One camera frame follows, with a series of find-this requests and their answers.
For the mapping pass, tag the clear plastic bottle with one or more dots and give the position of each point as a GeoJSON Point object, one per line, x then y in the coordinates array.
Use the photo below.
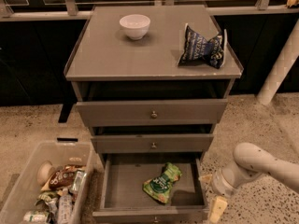
{"type": "Point", "coordinates": [65, 207]}

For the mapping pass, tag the green rice chip bag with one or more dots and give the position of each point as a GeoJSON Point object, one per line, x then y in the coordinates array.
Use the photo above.
{"type": "Point", "coordinates": [159, 188]}

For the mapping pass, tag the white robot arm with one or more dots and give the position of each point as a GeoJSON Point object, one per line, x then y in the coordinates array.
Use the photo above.
{"type": "Point", "coordinates": [248, 164]}

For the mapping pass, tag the brown snack bag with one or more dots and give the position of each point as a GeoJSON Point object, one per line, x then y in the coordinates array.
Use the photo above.
{"type": "Point", "coordinates": [63, 178]}

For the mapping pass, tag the grey top drawer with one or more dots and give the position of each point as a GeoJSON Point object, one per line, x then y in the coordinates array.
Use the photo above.
{"type": "Point", "coordinates": [152, 112]}

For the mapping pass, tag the grey bottom drawer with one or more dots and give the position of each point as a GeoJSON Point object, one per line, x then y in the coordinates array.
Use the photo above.
{"type": "Point", "coordinates": [123, 200]}

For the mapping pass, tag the grey drawer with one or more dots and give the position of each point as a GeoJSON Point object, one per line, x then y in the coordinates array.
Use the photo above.
{"type": "Point", "coordinates": [162, 138]}
{"type": "Point", "coordinates": [123, 200]}
{"type": "Point", "coordinates": [152, 112]}

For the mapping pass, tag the clear plastic storage bin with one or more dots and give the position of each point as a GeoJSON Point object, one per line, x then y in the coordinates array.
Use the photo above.
{"type": "Point", "coordinates": [23, 195]}

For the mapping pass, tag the small green can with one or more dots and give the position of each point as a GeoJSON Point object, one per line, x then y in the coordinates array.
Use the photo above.
{"type": "Point", "coordinates": [79, 178]}

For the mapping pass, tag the grey drawer cabinet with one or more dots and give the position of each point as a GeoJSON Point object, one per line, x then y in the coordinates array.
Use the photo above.
{"type": "Point", "coordinates": [109, 66]}

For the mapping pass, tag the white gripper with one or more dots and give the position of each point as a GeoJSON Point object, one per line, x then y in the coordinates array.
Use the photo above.
{"type": "Point", "coordinates": [220, 182]}

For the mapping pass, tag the metal window railing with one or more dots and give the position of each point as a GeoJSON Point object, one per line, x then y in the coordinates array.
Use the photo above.
{"type": "Point", "coordinates": [149, 3]}

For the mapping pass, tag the grey middle drawer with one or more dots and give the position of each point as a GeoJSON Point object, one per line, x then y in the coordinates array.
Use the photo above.
{"type": "Point", "coordinates": [162, 138]}

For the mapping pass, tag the white ceramic bowl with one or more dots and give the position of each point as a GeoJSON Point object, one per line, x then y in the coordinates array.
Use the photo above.
{"type": "Point", "coordinates": [135, 26]}

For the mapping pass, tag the blue vinegar chip bag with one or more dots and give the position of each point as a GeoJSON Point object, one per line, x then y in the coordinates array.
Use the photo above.
{"type": "Point", "coordinates": [198, 48]}

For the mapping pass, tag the beige wooden mushroom object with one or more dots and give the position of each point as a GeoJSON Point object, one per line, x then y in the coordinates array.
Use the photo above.
{"type": "Point", "coordinates": [45, 171]}

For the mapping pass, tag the white green snack packet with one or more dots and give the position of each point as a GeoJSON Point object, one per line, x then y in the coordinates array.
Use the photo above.
{"type": "Point", "coordinates": [37, 216]}

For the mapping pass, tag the white diagonal pipe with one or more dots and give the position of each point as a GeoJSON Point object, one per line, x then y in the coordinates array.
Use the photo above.
{"type": "Point", "coordinates": [281, 68]}

